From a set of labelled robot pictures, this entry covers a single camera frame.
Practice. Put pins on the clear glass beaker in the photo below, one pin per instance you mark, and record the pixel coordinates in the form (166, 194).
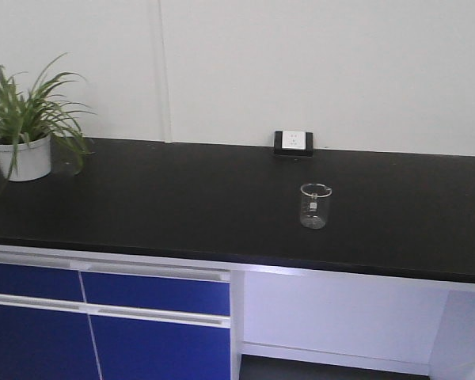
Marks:
(314, 205)

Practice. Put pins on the black socket mounting box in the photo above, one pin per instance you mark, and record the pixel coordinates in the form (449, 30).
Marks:
(308, 152)

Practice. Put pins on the blue upper right drawer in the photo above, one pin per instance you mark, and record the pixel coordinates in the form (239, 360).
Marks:
(185, 295)

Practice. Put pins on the blue drawer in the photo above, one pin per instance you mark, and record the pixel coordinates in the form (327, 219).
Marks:
(185, 295)
(51, 283)

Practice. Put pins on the white plant pot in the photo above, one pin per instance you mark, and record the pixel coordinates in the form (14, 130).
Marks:
(26, 161)

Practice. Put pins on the green spider plant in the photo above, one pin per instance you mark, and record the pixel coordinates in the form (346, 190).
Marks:
(42, 111)

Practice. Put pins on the blue upper left drawer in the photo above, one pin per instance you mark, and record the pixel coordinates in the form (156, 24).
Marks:
(51, 283)

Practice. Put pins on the blue lower left cabinet door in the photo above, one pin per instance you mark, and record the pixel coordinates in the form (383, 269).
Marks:
(45, 344)

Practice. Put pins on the white wall power socket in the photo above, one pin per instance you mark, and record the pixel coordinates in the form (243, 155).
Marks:
(293, 140)

